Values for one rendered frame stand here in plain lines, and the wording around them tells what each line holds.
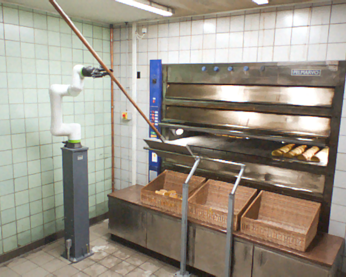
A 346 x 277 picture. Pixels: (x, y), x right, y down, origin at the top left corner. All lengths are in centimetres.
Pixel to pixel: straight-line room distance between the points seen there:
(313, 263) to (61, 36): 333
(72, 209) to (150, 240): 88
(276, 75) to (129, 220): 219
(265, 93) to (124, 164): 213
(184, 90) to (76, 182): 152
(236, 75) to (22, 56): 217
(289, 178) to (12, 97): 282
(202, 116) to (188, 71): 52
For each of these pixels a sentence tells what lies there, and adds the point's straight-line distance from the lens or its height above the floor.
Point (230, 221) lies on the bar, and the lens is 293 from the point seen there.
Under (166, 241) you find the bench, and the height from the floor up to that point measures 27.
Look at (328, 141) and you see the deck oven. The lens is 321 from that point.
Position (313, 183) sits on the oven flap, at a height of 101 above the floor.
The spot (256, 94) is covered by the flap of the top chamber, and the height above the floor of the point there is 179.
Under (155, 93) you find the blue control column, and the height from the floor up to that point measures 176.
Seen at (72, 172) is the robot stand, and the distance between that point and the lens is 344.
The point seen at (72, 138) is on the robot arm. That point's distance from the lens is 343.
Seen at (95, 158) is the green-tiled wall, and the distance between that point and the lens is 434.
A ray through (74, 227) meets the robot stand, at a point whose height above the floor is 38.
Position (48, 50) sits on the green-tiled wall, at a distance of 387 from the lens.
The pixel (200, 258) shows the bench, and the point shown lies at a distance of 332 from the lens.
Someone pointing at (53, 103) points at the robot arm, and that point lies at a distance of 332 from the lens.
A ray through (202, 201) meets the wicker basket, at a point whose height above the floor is 64.
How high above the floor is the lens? 188
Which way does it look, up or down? 10 degrees down
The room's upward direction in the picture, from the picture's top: 2 degrees clockwise
